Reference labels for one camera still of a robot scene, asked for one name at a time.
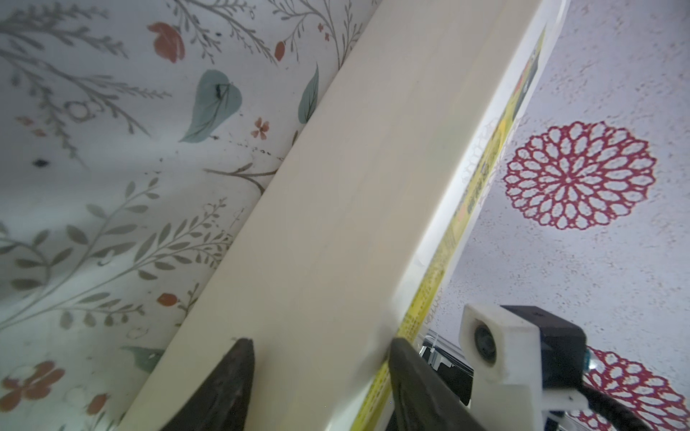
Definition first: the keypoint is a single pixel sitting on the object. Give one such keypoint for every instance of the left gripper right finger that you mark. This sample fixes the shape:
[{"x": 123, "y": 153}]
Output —
[{"x": 422, "y": 400}]

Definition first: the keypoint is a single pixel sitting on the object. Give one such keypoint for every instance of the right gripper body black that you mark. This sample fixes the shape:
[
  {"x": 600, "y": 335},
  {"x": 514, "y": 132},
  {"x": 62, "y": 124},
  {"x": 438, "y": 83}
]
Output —
[{"x": 449, "y": 362}]

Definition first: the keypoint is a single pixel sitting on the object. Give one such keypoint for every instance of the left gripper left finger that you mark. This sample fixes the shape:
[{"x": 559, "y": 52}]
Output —
[{"x": 222, "y": 401}]

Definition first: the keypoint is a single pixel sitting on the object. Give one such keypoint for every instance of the cream dispenser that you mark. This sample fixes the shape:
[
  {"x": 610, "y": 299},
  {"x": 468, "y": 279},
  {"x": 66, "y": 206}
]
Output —
[{"x": 328, "y": 263}]

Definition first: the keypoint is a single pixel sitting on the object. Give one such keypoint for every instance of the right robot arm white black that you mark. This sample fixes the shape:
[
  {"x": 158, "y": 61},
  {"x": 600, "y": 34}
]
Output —
[{"x": 611, "y": 410}]

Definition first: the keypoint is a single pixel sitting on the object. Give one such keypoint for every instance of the floral table mat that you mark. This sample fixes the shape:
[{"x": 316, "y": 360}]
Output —
[{"x": 136, "y": 138}]

